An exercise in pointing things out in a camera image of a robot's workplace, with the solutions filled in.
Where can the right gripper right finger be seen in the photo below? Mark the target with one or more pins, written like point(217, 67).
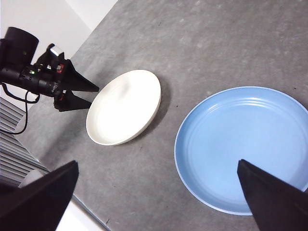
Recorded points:
point(276, 202)

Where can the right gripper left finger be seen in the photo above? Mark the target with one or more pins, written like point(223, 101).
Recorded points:
point(38, 202)

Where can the pale grey left camera box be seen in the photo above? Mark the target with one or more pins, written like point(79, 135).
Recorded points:
point(55, 50)

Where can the pale grey rounded object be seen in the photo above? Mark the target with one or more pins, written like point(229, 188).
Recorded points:
point(32, 179)

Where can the blue round plate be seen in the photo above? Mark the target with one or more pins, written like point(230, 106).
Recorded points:
point(240, 134)

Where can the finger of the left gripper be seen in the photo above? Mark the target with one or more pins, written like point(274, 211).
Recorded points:
point(72, 102)
point(77, 83)

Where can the white round plate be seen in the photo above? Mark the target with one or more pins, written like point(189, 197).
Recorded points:
point(122, 106)

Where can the white slatted blind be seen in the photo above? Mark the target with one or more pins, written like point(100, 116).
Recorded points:
point(12, 149)

